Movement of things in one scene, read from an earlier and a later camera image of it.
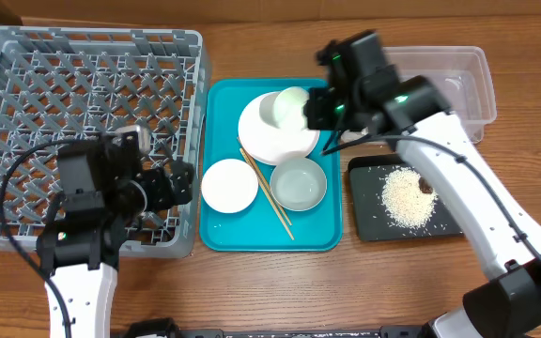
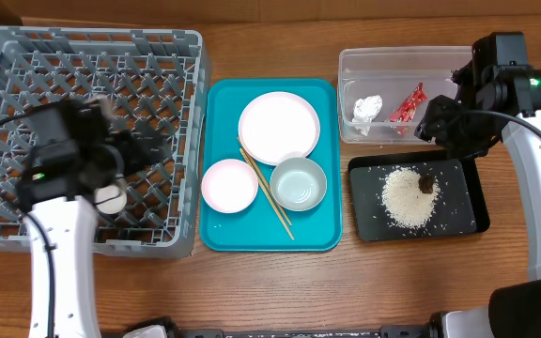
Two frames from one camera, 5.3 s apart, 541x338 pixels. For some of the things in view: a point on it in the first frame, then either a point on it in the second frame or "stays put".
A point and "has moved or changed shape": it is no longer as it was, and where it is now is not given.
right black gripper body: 320,111 to 438,120
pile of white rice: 403,200 stays put
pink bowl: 229,186 stays put
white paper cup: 285,108 has moved or changed shape
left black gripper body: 159,194 to 134,152
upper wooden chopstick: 264,181 stays put
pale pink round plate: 265,140 stays put
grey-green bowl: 298,184 stays put
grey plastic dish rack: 32,84 stays put
